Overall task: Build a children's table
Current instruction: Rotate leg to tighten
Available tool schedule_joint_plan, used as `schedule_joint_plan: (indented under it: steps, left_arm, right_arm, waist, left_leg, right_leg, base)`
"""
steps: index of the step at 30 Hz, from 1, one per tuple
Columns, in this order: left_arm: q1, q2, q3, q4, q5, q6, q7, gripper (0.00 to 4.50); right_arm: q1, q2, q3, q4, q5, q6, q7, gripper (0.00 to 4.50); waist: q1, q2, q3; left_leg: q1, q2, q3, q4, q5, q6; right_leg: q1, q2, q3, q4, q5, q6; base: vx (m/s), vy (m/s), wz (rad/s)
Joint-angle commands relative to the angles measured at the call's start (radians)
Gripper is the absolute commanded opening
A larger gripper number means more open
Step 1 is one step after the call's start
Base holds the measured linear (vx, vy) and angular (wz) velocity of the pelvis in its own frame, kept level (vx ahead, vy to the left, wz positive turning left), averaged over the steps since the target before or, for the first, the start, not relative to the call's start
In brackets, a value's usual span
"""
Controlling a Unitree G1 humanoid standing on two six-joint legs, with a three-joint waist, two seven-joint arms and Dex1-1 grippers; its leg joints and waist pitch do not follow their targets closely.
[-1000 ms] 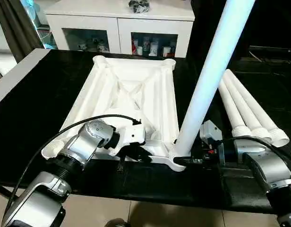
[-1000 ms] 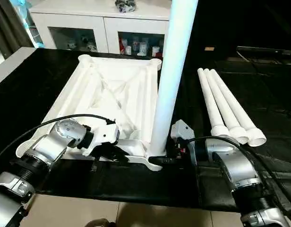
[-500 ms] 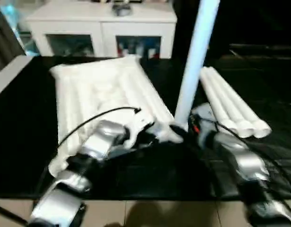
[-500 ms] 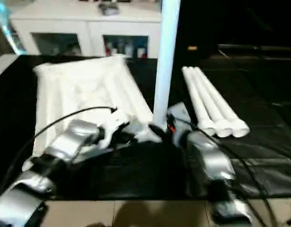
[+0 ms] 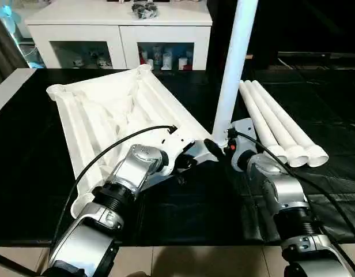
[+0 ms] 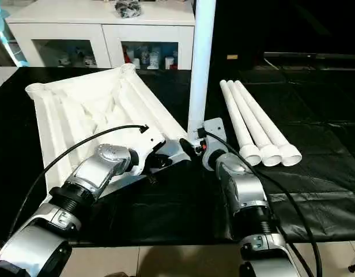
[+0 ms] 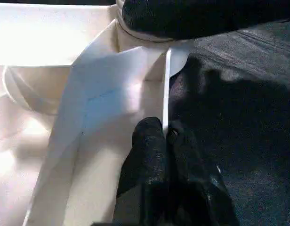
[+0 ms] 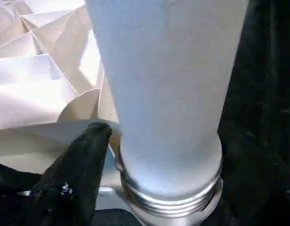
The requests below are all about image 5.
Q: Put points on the white plastic table leg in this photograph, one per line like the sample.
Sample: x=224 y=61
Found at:
x=261 y=121
x=290 y=121
x=235 y=63
x=275 y=121

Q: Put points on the white plastic table top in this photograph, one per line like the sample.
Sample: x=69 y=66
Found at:
x=108 y=115

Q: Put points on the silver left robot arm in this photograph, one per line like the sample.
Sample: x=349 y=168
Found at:
x=120 y=184

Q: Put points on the small yellow label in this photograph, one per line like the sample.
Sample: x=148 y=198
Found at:
x=249 y=57

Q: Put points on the black metal bar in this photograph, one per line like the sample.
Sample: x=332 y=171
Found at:
x=321 y=56

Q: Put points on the white glass-door cabinet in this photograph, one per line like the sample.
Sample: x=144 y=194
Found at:
x=108 y=29

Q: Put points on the crumpled silver object on cabinet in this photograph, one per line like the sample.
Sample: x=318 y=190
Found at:
x=144 y=9

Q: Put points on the black work mat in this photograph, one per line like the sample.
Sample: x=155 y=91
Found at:
x=27 y=161

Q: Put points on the dark grey curtain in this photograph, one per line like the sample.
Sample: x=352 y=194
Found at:
x=4 y=52

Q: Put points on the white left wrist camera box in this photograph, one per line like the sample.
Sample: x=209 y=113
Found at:
x=177 y=147

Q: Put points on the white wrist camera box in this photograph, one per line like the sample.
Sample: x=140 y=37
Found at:
x=244 y=135
x=177 y=147

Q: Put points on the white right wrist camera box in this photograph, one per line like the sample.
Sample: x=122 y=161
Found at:
x=244 y=135

